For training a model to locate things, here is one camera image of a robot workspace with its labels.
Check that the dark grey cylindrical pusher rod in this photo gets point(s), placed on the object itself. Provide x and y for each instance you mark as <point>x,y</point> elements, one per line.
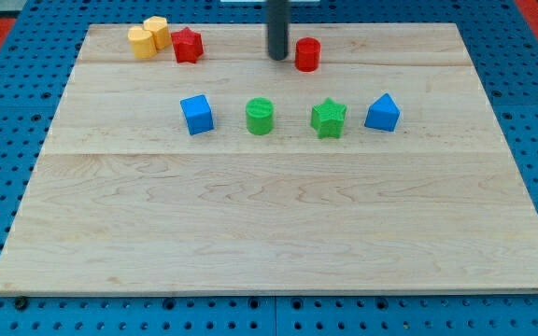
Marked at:
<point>277,28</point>

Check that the yellow heart block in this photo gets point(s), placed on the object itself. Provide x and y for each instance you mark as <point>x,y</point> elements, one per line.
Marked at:
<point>142,42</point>

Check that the green star block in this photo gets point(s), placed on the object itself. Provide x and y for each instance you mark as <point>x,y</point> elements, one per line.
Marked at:
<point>328,118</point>

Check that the green cylinder block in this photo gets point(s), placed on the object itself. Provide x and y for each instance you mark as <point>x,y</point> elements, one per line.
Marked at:
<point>260,116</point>

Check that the blue cube block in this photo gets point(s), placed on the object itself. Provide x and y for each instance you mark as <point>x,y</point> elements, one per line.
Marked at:
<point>198,114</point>

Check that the blue triangular prism block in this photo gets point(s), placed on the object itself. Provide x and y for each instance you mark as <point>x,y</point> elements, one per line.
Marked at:
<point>383,114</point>

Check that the light wooden board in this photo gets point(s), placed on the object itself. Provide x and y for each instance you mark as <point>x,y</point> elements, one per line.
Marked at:
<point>124,202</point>

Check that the red cylinder block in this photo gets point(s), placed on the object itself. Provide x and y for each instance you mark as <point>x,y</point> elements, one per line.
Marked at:
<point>307,54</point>

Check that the red star block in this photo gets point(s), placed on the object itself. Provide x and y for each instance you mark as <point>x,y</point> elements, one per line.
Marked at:
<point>187,45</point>

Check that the yellow hexagon block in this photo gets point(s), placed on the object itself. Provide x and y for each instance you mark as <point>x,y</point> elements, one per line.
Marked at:
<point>159,28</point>

